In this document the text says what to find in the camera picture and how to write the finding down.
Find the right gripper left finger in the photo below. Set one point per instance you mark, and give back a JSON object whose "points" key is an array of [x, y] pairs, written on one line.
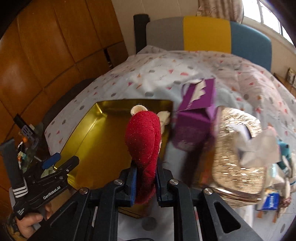
{"points": [[117, 193]]}

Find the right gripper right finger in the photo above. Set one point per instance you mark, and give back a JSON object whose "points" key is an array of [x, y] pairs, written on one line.
{"points": [[177, 195]]}

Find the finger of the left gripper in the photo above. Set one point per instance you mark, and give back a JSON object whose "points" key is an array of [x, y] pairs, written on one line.
{"points": [[51, 161]]}

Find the red plush toy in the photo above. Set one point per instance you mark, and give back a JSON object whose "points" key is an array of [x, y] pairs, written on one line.
{"points": [[143, 137]]}

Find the blue pocket tissue pack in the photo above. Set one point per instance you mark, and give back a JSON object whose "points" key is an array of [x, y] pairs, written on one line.
{"points": [[271, 201]]}

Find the blue plush toy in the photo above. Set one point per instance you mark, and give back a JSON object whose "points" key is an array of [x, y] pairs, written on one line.
{"points": [[285, 155]]}

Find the person's left hand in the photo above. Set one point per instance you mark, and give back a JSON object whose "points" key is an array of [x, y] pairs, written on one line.
{"points": [[25, 225]]}

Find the gold metal tray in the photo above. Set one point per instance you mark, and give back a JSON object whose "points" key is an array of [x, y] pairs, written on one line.
{"points": [[99, 141]]}

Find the ornate gold tissue box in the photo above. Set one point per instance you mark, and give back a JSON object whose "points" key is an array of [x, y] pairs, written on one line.
{"points": [[219, 168]]}

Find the purple tissue box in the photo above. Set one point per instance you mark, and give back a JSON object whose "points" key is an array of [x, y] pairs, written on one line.
{"points": [[195, 114]]}

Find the patterned plastic tablecloth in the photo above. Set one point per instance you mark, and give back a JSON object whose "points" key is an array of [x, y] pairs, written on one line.
{"points": [[155, 73]]}

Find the tricolour sofa backrest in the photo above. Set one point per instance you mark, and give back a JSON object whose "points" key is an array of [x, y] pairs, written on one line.
{"points": [[200, 33]]}

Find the left window curtain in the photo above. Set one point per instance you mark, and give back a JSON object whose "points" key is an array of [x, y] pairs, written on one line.
{"points": [[231, 10]]}

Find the window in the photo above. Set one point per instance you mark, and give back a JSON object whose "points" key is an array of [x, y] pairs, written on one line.
{"points": [[257, 11]]}

